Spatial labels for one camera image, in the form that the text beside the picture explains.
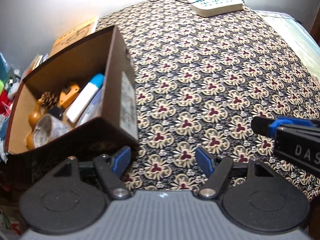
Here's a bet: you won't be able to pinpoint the clear plastic case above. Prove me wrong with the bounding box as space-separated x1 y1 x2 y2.
76 89 102 127

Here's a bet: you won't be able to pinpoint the white tube blue cap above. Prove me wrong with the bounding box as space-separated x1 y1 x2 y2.
66 73 104 124

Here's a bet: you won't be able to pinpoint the brown gourd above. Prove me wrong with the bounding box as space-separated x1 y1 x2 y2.
26 98 46 150

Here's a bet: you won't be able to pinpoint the brown cardboard box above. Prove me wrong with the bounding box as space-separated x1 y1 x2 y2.
4 25 139 157

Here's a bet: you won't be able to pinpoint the patterned floral tablecloth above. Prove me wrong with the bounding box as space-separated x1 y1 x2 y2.
97 0 319 199

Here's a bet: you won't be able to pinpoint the yellow tape measure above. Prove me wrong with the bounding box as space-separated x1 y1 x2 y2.
59 82 80 109

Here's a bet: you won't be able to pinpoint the pine cone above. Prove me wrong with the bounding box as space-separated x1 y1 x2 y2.
41 92 59 110

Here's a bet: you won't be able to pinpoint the light mattress edge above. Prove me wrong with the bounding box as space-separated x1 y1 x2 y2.
255 10 319 80

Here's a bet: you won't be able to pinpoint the white power strip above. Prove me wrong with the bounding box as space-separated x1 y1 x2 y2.
188 0 244 17

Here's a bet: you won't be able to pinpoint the stack of books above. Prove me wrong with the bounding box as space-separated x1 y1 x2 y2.
21 53 49 80

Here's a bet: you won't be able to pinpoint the plush toys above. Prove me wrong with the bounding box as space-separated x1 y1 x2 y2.
1 54 21 116

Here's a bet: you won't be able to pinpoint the yellow book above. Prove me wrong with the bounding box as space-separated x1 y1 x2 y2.
49 16 99 57

